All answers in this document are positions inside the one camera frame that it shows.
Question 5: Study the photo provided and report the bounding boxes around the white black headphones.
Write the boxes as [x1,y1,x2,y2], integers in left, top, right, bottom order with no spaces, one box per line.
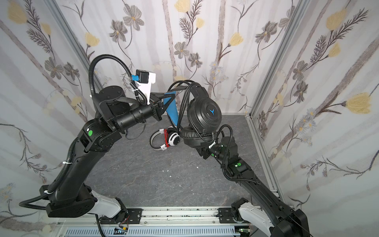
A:
[149,126,181,151]

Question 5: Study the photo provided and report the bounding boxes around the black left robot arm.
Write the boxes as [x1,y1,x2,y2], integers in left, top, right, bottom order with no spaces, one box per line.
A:
[19,54,168,222]

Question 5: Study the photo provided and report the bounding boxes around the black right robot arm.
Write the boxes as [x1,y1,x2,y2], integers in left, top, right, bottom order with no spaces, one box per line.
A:
[200,127,311,237]

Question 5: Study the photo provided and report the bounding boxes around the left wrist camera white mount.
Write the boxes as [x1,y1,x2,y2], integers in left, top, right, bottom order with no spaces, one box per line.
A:
[132,69,156,102]

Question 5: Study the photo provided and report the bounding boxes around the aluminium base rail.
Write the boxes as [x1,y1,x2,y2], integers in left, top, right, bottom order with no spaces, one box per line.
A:
[56,206,300,229]

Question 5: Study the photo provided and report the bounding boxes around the white vented cable duct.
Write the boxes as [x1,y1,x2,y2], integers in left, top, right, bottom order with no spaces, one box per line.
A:
[63,226,241,237]

